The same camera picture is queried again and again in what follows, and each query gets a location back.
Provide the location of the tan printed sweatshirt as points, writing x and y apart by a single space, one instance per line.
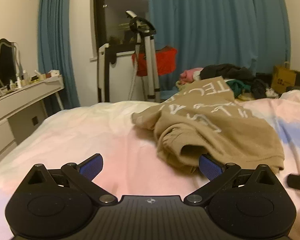
205 119

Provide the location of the white dressing table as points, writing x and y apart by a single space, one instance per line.
22 112

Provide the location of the red fuzzy cloth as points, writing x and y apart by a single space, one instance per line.
165 61

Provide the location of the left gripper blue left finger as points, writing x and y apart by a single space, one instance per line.
91 167

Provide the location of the black clothes pile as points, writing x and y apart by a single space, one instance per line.
230 72

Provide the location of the white folded treadmill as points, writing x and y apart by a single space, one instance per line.
106 57

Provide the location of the dark window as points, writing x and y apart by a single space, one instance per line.
111 23

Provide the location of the pink garment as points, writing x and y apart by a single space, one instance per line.
189 76

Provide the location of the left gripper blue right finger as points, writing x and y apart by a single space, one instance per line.
209 167

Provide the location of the blue curtain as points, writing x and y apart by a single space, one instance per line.
54 52
247 33

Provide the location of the green garment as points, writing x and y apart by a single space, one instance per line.
238 87

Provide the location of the pink blue white duvet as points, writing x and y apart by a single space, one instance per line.
131 165

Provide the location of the black framed wavy mirror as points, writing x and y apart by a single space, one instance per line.
8 62

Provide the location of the left blue curtain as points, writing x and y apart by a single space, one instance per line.
54 52

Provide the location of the right blue curtain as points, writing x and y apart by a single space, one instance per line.
247 33

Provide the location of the brown cardboard box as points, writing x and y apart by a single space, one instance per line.
282 77

